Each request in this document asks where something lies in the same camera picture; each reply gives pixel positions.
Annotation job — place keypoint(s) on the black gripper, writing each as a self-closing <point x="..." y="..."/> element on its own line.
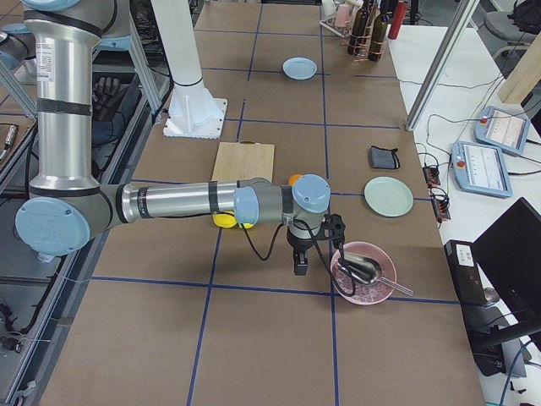
<point x="298" y="244"/>

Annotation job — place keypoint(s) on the orange fruit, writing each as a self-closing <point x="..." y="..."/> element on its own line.
<point x="294" y="178"/>

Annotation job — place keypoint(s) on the light blue plate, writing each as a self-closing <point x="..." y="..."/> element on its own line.
<point x="299" y="68"/>

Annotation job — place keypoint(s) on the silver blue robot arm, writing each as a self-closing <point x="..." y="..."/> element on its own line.
<point x="68" y="207"/>

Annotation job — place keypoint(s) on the light green plate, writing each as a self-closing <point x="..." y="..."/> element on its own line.
<point x="388" y="197"/>

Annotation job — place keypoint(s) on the pink bowl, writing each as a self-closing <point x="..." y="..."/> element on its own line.
<point x="364" y="295"/>

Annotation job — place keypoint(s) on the metal scoop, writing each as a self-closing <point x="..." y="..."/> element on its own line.
<point x="368" y="272"/>

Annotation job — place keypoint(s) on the wooden cutting board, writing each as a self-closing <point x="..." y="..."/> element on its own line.
<point x="242" y="161"/>

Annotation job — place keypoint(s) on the grey folded cloth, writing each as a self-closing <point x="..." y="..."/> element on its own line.
<point x="382" y="158"/>

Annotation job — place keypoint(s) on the black mini computer box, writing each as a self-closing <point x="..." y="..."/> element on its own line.
<point x="464" y="273"/>

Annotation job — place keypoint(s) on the black computer monitor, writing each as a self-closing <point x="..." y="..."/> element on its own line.
<point x="508" y="253"/>

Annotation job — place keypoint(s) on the dark glass wine bottle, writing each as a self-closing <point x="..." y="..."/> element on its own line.
<point x="378" y="32"/>

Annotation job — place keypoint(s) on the blue teach pendant tablet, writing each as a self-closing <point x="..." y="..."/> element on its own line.
<point x="503" y="129"/>

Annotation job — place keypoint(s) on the pink cup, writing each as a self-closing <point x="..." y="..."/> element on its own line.
<point x="342" y="17"/>

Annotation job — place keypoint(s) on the red cylinder bottle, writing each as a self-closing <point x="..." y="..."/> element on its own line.
<point x="397" y="19"/>

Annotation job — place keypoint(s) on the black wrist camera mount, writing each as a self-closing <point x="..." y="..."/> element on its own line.
<point x="332" y="229"/>

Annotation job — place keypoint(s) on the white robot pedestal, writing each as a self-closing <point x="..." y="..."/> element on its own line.
<point x="193" y="111"/>

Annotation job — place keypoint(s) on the copper wire bottle rack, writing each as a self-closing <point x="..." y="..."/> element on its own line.
<point x="365" y="48"/>

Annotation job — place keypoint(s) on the aluminium frame post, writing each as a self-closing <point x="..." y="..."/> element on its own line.
<point x="449" y="42"/>

